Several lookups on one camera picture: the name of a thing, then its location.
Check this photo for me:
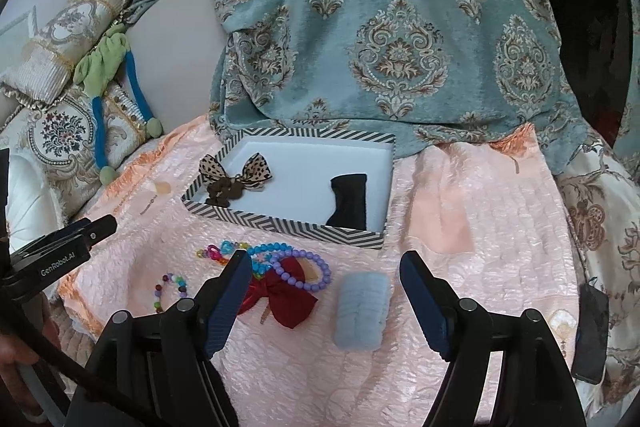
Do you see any beige floral bedsheet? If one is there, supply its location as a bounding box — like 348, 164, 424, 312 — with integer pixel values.
555, 132, 639, 416

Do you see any black velvet cloth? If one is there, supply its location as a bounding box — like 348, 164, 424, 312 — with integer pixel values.
326, 173, 368, 231

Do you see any purple bead bracelet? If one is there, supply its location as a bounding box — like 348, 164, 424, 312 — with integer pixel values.
269, 247, 333, 294

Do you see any teal damask curtain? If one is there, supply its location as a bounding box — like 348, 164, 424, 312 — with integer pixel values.
77, 0, 601, 172

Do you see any person left hand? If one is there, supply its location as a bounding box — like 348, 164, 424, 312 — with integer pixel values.
1, 296, 61, 418

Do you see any blue green plush toy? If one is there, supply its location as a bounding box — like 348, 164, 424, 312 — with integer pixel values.
73, 23, 163, 186

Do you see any striped jewelry box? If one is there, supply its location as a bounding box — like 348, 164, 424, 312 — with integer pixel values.
181, 128, 395, 249

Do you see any blue bead bracelet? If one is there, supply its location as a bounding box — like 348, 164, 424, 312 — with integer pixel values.
246, 241, 295, 278

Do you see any colourful plastic link chain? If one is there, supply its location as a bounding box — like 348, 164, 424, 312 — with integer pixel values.
195, 239, 252, 266

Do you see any red velvet bow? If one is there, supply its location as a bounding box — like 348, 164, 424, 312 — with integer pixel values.
238, 269, 318, 329

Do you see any floral embroidered square cushion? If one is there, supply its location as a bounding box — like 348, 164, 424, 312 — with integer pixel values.
1, 82, 148, 218

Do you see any pink quilted bedspread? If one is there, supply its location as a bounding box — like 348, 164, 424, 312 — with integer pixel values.
58, 118, 578, 426

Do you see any white round satin cushion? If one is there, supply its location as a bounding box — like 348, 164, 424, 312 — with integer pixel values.
6, 152, 65, 254

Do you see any multicolour bead bracelet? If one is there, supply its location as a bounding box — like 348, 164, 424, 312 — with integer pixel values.
153, 272, 189, 313

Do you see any cream bolster pillow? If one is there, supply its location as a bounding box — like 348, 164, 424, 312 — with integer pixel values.
1, 0, 128, 107

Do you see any leopard print bow scrunchie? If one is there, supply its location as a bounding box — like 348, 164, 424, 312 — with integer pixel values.
198, 153, 272, 208

